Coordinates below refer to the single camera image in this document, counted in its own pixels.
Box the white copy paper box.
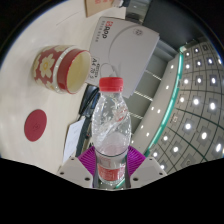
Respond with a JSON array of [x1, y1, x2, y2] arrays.
[[84, 15, 161, 99]]

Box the clear red-capped water bottle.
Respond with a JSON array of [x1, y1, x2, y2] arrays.
[[91, 76, 132, 191]]

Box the red floral ceramic mug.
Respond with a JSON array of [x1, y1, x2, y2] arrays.
[[31, 44, 93, 95]]

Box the white printed paper sheets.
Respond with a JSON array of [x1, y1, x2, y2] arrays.
[[62, 118, 86, 164]]

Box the round ceiling lights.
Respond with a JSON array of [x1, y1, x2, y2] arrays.
[[131, 39, 224, 174]]

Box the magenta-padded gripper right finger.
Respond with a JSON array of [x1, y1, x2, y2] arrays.
[[126, 145, 168, 190]]

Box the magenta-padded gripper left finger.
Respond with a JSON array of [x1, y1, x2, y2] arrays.
[[57, 146, 98, 189]]

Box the flat round red coaster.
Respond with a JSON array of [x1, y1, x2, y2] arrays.
[[23, 108, 48, 143]]

